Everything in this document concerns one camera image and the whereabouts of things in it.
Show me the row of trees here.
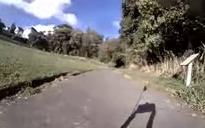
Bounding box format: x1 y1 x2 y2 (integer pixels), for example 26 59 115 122
0 18 124 68

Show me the grey asphalt path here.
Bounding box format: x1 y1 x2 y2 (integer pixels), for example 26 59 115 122
0 68 205 128

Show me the dark wood of trees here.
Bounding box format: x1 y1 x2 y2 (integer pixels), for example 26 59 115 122
114 0 205 82

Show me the grass slope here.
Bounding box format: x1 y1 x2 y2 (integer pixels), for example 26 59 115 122
0 35 108 98

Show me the white building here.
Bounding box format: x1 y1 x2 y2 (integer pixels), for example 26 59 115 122
14 26 56 40

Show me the pale wooden signpost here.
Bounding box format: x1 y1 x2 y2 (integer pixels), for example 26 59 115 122
179 52 201 88

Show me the grass verge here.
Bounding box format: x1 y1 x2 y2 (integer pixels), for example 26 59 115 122
121 65 205 116

